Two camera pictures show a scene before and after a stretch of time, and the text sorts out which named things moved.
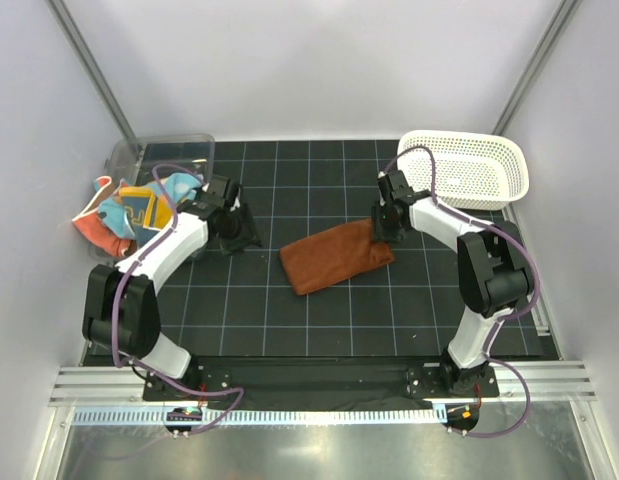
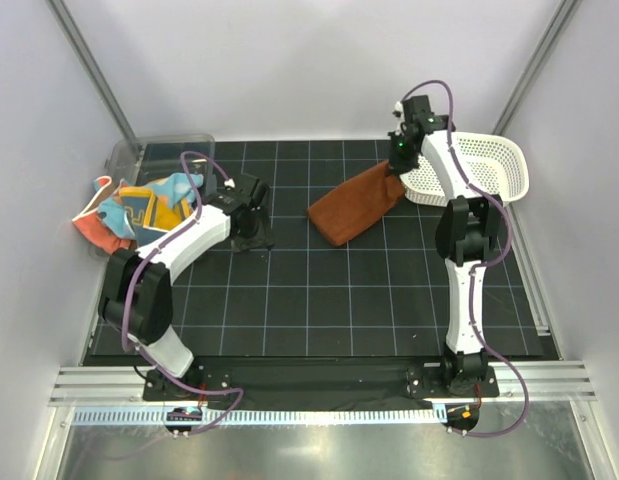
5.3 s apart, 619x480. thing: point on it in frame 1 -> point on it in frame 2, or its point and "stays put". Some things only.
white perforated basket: x=472 y=170 stays put
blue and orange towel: x=141 y=209 stays put
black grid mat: x=243 y=306 stays put
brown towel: x=328 y=258 -> x=355 y=204
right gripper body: x=383 y=228 -> x=403 y=157
